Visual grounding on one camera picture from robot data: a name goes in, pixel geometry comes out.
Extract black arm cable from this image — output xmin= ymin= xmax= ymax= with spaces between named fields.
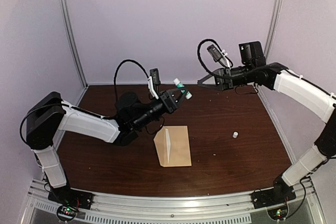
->
xmin=113 ymin=59 xmax=150 ymax=101
xmin=196 ymin=39 xmax=220 ymax=77

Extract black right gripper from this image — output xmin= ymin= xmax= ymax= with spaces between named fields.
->
xmin=197 ymin=65 xmax=255 ymax=92

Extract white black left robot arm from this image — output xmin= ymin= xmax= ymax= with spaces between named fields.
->
xmin=20 ymin=88 xmax=192 ymax=205

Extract aluminium corner post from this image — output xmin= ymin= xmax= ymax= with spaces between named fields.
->
xmin=264 ymin=0 xmax=284 ymax=59
xmin=59 ymin=0 xmax=88 ymax=89

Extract right aluminium corner post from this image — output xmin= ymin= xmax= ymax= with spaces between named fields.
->
xmin=264 ymin=0 xmax=284 ymax=59

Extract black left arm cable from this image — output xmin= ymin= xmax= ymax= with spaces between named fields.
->
xmin=113 ymin=59 xmax=150 ymax=101

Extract green white glue stick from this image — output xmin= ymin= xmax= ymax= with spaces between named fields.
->
xmin=173 ymin=78 xmax=192 ymax=100

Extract aluminium front frame rail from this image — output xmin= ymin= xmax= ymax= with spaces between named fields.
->
xmin=26 ymin=176 xmax=323 ymax=224

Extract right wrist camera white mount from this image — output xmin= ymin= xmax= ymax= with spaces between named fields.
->
xmin=207 ymin=45 xmax=233 ymax=69

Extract white paper letter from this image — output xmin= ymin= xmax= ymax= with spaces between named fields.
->
xmin=165 ymin=127 xmax=171 ymax=163

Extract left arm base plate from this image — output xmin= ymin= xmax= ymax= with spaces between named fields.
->
xmin=48 ymin=188 xmax=93 ymax=222

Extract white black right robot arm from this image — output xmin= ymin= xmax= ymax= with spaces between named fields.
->
xmin=197 ymin=38 xmax=335 ymax=204

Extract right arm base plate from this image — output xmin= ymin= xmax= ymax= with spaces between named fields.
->
xmin=250 ymin=188 xmax=296 ymax=221

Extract tan paper envelope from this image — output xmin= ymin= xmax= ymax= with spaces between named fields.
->
xmin=154 ymin=126 xmax=192 ymax=167

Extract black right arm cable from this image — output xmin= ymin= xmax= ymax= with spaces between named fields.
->
xmin=196 ymin=39 xmax=220 ymax=77

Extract left aluminium corner post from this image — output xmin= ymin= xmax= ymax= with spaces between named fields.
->
xmin=59 ymin=0 xmax=88 ymax=89

